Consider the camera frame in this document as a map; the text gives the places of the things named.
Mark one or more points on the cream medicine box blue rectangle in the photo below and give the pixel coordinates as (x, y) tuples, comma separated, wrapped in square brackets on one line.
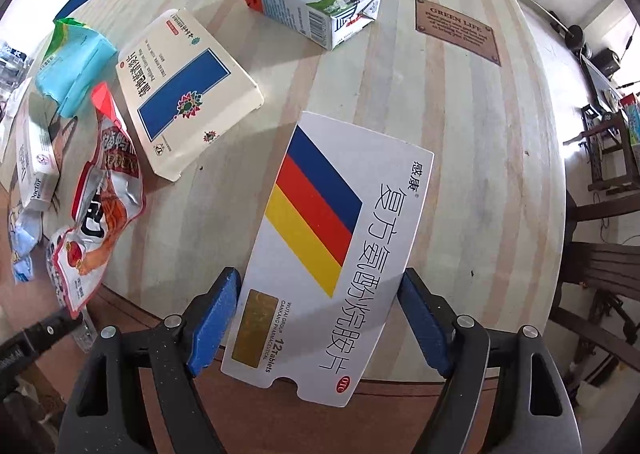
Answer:
[(190, 99)]

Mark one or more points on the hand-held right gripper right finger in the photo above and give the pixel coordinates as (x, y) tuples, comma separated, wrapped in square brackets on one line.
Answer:
[(425, 326)]

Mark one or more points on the brown label patch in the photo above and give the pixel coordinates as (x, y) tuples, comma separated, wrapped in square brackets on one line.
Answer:
[(457, 31)]

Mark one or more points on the small white medicine box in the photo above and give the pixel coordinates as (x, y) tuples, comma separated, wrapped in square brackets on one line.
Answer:
[(37, 159)]

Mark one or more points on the white striped medicine box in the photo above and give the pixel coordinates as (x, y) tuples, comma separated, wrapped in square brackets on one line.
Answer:
[(325, 214)]

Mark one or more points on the teal green packet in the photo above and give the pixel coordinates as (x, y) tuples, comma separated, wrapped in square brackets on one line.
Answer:
[(75, 69)]

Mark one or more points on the dark wooden chair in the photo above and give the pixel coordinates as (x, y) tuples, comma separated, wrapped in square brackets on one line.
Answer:
[(605, 264), (607, 149)]

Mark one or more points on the black floor barbell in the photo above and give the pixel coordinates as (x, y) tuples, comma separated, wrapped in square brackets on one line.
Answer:
[(555, 21)]

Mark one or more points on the crumpled blue white wrapper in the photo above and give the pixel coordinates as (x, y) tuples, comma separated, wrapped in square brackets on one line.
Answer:
[(25, 244)]

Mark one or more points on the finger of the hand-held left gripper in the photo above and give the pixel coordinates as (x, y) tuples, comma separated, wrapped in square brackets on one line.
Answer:
[(42, 334)]

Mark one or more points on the red snack packet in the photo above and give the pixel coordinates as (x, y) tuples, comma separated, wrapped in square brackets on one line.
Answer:
[(107, 194)]

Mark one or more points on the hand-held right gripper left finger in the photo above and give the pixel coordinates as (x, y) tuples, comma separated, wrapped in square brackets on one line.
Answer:
[(214, 321)]

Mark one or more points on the black amplifier box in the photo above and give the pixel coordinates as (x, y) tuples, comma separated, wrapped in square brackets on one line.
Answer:
[(610, 62)]

